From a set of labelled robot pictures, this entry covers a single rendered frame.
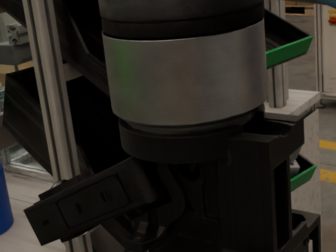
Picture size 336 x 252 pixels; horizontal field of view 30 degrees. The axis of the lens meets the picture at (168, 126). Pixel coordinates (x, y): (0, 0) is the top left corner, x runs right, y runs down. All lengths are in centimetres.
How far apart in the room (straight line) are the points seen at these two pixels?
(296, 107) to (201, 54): 189
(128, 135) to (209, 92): 5
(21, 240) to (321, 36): 364
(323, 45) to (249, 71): 453
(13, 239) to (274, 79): 107
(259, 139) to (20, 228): 128
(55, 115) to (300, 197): 174
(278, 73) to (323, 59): 273
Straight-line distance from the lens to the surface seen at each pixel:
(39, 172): 174
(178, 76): 26
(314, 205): 240
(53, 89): 58
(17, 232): 150
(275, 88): 213
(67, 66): 60
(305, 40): 73
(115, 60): 28
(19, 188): 174
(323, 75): 486
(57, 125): 59
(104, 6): 28
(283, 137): 28
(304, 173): 77
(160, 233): 32
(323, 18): 476
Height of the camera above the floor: 152
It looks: 19 degrees down
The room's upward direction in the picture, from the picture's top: 6 degrees counter-clockwise
